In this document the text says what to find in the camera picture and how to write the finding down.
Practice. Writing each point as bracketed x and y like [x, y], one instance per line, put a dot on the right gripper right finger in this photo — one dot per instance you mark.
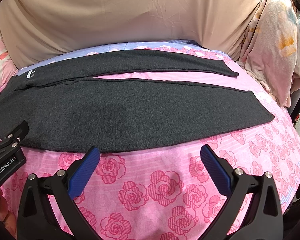
[263, 218]

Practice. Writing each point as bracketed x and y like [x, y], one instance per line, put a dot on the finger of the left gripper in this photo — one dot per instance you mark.
[16, 136]

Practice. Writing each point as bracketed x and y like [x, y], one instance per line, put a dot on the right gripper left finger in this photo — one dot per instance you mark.
[36, 218]

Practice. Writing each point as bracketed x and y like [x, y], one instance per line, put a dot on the dark grey pants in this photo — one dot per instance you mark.
[72, 105]

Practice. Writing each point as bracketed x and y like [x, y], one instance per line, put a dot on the beige curtain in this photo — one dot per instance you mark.
[37, 30]

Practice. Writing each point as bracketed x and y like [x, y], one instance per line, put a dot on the pale floral quilt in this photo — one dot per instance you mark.
[271, 49]

